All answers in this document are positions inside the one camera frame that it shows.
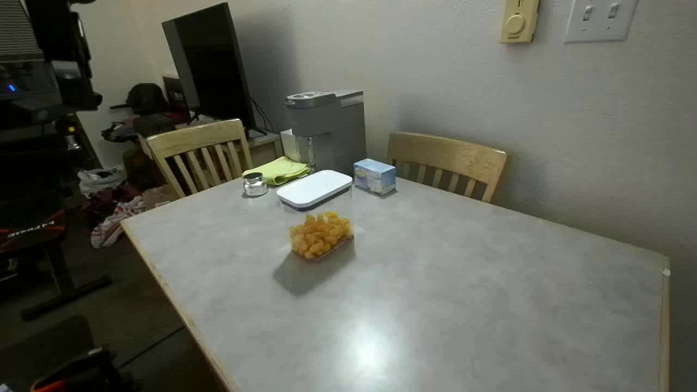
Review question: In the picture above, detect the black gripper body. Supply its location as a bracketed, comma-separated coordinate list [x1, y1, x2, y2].
[24, 0, 105, 114]

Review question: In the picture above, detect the black backpack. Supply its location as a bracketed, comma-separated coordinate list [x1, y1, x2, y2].
[125, 82, 170, 118]

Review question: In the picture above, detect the small glass jar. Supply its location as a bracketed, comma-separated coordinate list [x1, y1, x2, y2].
[242, 170, 271, 201]

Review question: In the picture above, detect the black camera on stand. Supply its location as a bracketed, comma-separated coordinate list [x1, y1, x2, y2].
[0, 58, 67, 133]

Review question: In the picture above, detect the small white bottle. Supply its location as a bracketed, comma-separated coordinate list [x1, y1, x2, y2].
[278, 127, 303, 164]

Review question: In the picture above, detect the white rectangular plastic tray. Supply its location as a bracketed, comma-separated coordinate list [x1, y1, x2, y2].
[274, 168, 354, 214]

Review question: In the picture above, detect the black flat screen monitor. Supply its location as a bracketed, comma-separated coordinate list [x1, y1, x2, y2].
[159, 0, 257, 133]

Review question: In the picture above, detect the pile of clothes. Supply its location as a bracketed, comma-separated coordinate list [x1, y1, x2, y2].
[88, 181, 181, 251]

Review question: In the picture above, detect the light blue tissue box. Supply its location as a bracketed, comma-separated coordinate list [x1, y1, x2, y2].
[352, 157, 398, 199]

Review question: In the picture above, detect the black bag with red trim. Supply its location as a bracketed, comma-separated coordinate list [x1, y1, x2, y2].
[29, 347, 138, 392]

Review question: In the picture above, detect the slatted light wooden chair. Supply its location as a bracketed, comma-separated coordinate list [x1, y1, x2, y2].
[144, 115, 254, 201]

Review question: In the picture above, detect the light wooden chair curved backrest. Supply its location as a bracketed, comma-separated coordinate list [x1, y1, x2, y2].
[385, 128, 510, 205]

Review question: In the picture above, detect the white double light switch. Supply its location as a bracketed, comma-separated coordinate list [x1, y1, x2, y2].
[561, 0, 641, 47]

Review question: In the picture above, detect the yellow-green folded cloth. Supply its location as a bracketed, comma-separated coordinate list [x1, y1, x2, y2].
[242, 155, 314, 190]

